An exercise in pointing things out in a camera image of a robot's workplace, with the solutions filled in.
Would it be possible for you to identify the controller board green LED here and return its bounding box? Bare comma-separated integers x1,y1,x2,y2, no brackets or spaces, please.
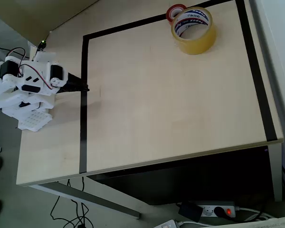
36,39,48,53

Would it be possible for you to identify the black round plug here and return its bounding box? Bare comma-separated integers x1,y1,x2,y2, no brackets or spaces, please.
213,206,227,218

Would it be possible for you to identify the black floor cable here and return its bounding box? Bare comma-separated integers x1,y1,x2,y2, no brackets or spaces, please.
49,177,94,228

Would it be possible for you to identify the white power strip red switch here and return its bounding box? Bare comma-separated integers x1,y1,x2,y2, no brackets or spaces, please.
194,200,236,219

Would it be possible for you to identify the black power adapter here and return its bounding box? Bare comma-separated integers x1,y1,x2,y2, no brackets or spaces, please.
178,201,203,223

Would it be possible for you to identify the grey table leg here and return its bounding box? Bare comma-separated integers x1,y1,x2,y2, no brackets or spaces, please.
267,142,284,203

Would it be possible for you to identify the red tape roll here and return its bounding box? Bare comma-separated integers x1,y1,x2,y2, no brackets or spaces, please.
166,3,188,24

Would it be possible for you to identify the red black servo cable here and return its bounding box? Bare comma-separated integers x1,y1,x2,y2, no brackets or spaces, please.
26,63,53,90
9,48,27,72

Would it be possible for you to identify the grey table leg frame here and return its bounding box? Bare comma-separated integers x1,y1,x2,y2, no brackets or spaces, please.
29,180,142,219

